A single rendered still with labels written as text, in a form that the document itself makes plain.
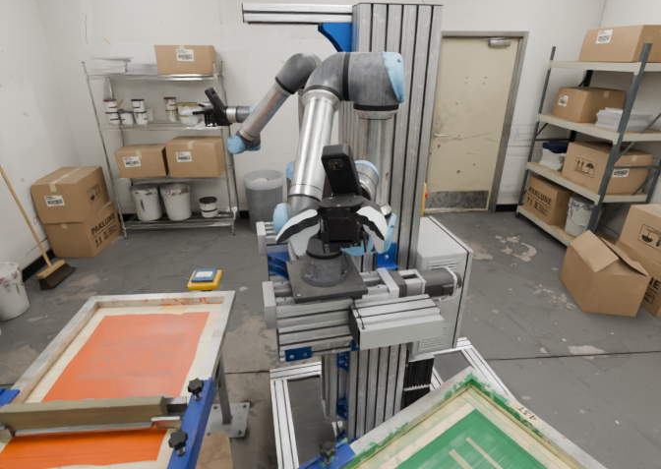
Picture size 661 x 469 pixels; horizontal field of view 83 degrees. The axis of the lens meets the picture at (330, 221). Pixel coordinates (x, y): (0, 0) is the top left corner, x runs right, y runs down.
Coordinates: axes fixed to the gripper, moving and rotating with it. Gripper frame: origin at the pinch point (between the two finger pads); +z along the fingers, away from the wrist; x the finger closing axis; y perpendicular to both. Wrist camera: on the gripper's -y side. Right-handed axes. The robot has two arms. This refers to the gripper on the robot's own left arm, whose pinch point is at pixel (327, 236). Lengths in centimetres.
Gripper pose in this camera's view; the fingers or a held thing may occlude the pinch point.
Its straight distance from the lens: 49.9
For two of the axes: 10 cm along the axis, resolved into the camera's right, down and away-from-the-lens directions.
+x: -9.7, 0.4, 2.4
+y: 1.3, 9.2, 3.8
